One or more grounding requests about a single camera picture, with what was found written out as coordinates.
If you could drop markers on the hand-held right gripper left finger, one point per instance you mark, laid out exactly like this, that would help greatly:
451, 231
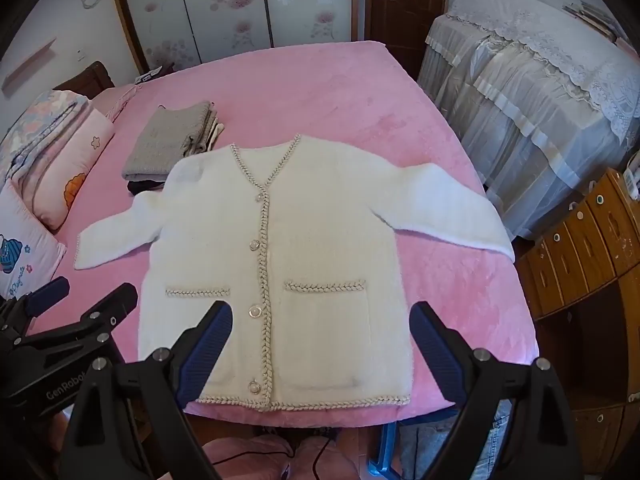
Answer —
210, 350

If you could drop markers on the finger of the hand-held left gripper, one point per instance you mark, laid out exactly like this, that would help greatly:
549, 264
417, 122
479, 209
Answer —
110, 305
50, 291

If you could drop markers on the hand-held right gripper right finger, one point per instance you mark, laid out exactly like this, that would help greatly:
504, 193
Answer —
434, 350

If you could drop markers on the white braid-trimmed cardigan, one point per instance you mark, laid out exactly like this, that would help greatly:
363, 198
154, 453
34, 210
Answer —
320, 240

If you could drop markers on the folded grey clothes stack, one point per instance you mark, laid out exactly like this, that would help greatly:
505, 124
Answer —
160, 145

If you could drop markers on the pink pillow with bag print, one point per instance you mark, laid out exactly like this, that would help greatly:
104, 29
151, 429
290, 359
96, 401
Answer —
25, 245

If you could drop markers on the person's pink pants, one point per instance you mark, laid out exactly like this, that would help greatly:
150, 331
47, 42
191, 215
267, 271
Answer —
265, 460

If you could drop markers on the dark folded garment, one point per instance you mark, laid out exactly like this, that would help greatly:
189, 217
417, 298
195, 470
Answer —
142, 186

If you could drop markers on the floral folded quilt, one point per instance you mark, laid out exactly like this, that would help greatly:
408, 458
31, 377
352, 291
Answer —
35, 125

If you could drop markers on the wooden drawer cabinet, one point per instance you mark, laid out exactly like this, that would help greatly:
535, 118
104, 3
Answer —
590, 270

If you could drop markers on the beige folded garment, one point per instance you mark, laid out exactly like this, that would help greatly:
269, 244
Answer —
206, 132

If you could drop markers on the dark wooden headboard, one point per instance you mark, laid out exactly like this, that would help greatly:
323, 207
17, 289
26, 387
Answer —
85, 77

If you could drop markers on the small printed box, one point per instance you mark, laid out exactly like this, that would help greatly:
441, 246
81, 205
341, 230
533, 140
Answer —
147, 76

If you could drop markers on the lace-covered furniture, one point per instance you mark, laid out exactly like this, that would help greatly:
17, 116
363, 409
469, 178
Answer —
525, 110

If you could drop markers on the pink fleece bed blanket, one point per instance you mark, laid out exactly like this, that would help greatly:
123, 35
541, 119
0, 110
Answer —
350, 100

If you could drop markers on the floral sliding-door wardrobe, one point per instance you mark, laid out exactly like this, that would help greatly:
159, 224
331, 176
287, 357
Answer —
225, 5

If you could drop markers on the brown wooden door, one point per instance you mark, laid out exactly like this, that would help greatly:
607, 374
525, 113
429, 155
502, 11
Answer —
405, 15

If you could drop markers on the stack of books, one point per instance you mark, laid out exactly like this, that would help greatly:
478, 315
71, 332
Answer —
592, 17

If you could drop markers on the wooden wall shelf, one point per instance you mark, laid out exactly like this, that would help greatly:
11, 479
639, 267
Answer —
27, 70

